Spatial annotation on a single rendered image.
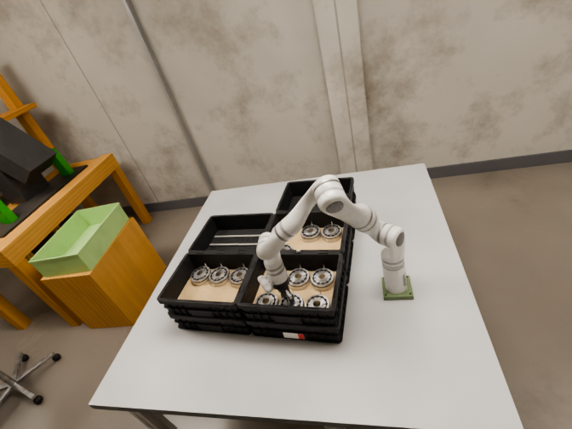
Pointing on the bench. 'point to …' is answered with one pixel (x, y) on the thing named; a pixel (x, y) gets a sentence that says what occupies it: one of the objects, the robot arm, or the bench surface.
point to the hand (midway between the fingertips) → (287, 300)
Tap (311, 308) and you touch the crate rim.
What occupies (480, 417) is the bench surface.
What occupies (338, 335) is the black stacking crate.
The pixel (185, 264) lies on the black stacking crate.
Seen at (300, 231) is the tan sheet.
